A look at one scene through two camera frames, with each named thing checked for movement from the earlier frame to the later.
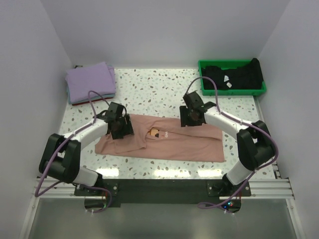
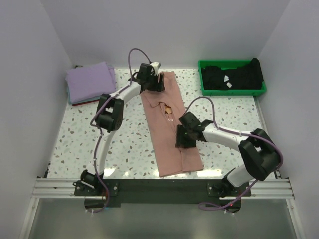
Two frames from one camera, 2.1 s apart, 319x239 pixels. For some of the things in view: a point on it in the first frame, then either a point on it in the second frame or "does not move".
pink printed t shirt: x=166 y=138 -> x=163 y=109
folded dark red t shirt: x=80 y=103 does not move
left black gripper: x=127 y=128 -> x=158 y=86
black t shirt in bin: x=248 y=77 does not move
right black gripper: x=185 y=121 -> x=180 y=140
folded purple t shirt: x=99 y=77 does not move
